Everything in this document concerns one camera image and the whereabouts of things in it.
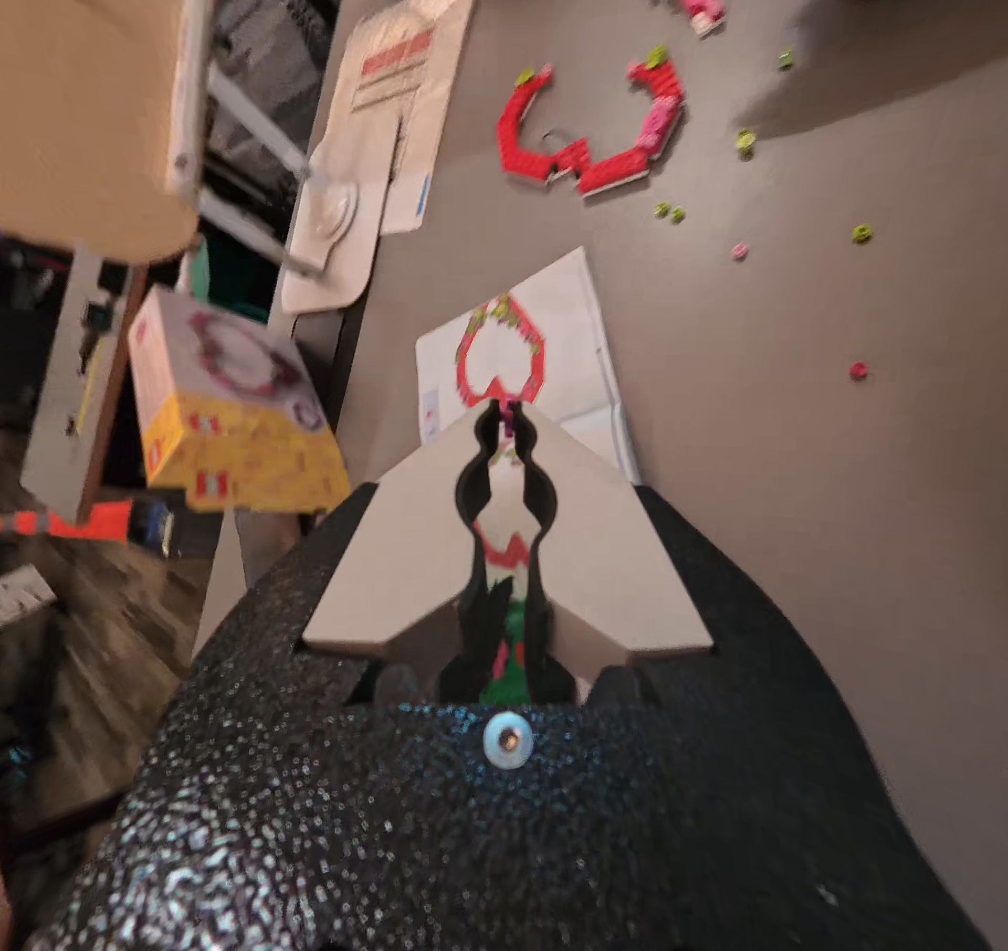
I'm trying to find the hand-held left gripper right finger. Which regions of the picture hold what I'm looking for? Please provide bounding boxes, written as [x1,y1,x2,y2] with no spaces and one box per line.
[516,401,715,704]

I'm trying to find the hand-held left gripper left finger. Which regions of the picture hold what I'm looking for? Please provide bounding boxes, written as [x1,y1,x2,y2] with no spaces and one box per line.
[302,400,505,704]

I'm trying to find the red lego heart frame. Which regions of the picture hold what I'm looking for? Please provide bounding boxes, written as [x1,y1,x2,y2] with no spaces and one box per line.
[496,49,688,198]

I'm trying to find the yellow lego box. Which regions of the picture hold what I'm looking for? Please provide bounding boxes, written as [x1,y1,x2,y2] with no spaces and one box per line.
[128,286,353,515]

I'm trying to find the open lego instruction booklet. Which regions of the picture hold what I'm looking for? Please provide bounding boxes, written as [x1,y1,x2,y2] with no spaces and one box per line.
[416,246,641,566]

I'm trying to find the green plastic bin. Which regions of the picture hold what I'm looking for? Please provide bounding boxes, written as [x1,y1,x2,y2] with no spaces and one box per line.
[480,579,530,705]

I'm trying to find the orange object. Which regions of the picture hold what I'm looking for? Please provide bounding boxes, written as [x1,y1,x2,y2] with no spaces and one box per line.
[0,496,137,544]

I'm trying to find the clear sleeve red label sheet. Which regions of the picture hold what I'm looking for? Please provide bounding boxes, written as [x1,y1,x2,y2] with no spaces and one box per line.
[345,0,487,237]

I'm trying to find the wooden panel desk lamp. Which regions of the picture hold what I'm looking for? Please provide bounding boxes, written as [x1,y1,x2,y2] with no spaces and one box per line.
[0,0,395,316]

